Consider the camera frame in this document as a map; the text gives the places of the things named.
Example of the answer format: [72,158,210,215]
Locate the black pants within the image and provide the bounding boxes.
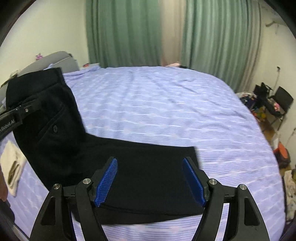
[6,69,203,225]

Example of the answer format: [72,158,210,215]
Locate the folded white garment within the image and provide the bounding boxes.
[1,141,27,197]

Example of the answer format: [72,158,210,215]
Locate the grey padded headboard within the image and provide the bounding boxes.
[1,51,80,105]

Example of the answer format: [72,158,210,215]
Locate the purple floral striped duvet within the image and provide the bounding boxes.
[0,66,286,241]

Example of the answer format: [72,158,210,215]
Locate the pile of clothes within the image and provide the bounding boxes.
[283,170,295,222]

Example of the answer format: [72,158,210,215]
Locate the black folding chair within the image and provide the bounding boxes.
[253,82,294,131]

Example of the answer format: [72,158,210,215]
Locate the green curtain left panel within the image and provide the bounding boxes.
[85,0,162,68]

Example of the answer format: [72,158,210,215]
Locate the green curtain panel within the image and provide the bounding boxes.
[85,0,162,68]
[181,1,262,91]

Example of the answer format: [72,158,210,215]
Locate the green curtain right panel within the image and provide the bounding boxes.
[181,1,262,91]

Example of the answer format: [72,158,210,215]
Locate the beige sheer curtain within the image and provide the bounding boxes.
[159,0,186,66]

